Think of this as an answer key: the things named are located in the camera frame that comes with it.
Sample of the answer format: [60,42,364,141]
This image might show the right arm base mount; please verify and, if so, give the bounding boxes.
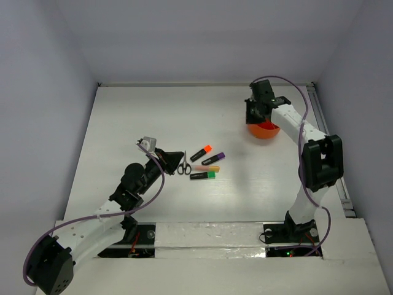
[259,223,323,258]

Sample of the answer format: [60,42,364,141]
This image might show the orange cap highlighter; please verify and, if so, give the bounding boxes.
[190,145,212,162]

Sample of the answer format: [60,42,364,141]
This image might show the orange round organizer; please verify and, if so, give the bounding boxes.
[247,120,281,140]

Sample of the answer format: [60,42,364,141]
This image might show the black handled scissors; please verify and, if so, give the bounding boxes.
[177,151,192,175]

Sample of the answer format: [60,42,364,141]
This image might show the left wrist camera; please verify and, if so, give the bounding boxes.
[136,136,157,152]

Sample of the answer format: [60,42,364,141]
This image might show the green cap highlighter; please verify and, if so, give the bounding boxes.
[189,171,216,180]

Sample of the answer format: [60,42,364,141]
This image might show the aluminium side rail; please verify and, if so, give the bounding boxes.
[306,82,357,218]

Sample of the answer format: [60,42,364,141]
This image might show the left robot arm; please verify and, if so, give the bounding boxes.
[22,148,184,294]

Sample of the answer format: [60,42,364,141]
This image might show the purple cap highlighter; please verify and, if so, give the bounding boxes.
[201,152,225,166]

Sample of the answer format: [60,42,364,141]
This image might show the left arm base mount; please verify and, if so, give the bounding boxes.
[98,221,156,259]

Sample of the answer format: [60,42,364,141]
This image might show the yellow cap translucent highlighter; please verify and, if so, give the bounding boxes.
[191,165,220,173]

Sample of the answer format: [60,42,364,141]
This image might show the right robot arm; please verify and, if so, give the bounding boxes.
[245,76,344,244]

